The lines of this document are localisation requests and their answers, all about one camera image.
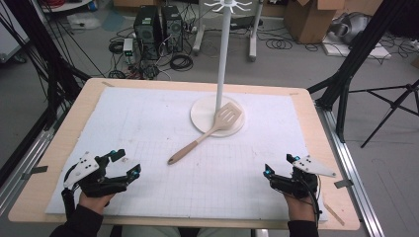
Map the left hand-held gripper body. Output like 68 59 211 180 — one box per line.
62 150 130 198

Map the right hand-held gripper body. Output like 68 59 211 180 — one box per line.
270 154 337 199

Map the beige slotted spatula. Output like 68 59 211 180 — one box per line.
166 101 243 166

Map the white hook rack stand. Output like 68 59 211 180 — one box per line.
190 0 253 138

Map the person's left hand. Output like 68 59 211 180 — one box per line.
77 192 116 215

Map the person's right hand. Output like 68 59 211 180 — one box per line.
283 193 316 222

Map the grey metal clip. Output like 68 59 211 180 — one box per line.
21 165 49 181
333 179 355 190

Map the white grid mat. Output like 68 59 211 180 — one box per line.
44 86 329 222

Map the thin wooden stick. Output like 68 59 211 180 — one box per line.
323 201 346 227

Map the black tripod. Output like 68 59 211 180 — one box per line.
348 78 419 149

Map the small white power box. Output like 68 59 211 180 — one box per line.
123 38 134 57

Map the white stand leg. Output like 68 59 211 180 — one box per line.
192 0 208 56
247 0 265 63

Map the white foam board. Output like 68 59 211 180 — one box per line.
321 32 393 61

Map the black computer tower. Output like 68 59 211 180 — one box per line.
132 5 163 61
160 4 184 54

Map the brown cardboard box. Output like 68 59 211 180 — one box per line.
284 0 348 44

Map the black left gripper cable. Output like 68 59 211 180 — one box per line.
60 167 78 220

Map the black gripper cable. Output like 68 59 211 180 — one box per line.
304 176 323 229
60 167 78 220

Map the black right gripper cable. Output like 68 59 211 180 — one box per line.
304 176 323 229

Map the aluminium rail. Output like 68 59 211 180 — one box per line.
315 105 385 237
0 126 55 216

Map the black frame pole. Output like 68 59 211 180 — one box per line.
3 0 92 131
307 0 413 144

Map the coiled black cable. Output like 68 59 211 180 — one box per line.
265 38 293 51
169 53 195 72

